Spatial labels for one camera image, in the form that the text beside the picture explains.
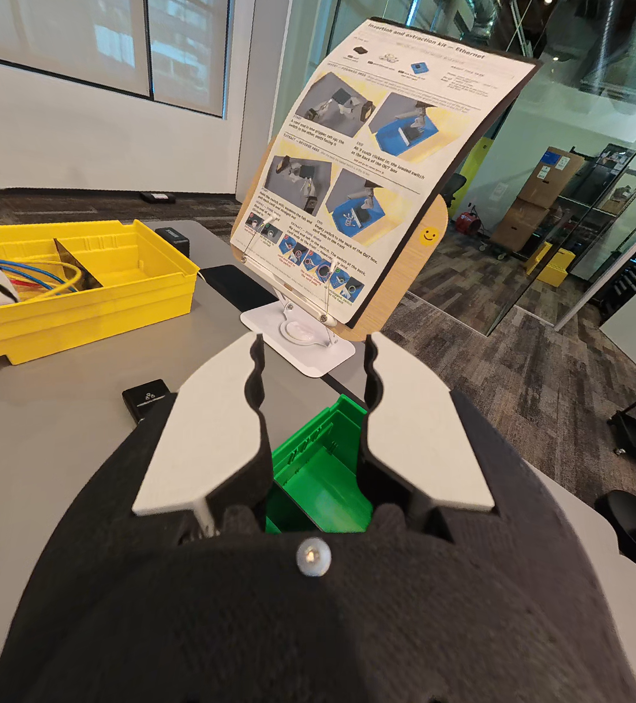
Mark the red floor fan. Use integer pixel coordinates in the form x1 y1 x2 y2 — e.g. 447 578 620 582
455 204 483 237

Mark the large paned window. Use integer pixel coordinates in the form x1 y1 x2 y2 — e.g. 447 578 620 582
0 0 232 119

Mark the white sign stand base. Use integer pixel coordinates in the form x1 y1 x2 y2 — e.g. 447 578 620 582
240 301 357 380

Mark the instruction sign board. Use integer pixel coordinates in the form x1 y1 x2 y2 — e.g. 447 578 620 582
229 19 543 342

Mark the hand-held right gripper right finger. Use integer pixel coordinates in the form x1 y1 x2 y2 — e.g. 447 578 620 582
355 331 497 536

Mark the tall cardboard box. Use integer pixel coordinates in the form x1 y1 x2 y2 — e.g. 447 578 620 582
489 145 588 254

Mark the green plastic bin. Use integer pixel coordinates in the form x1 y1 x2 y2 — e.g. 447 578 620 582
265 393 375 535

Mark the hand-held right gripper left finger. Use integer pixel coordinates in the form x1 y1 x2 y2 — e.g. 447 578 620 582
131 331 275 536

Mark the black ethernet splitter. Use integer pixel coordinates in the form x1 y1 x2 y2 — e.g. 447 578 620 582
121 379 172 426

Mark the yellow ethernet cable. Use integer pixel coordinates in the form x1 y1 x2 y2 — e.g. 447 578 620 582
0 261 85 316

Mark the blue ethernet cable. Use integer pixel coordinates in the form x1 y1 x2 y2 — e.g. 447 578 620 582
0 259 80 292

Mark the black office chair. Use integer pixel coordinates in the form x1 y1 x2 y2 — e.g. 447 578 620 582
441 173 468 217

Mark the black table mat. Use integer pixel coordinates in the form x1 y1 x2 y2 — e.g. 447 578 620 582
202 264 280 315

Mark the yellow plastic bin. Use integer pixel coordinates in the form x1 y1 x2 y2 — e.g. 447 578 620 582
0 220 201 366

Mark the small black box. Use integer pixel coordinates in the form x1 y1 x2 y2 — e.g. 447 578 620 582
154 226 191 260

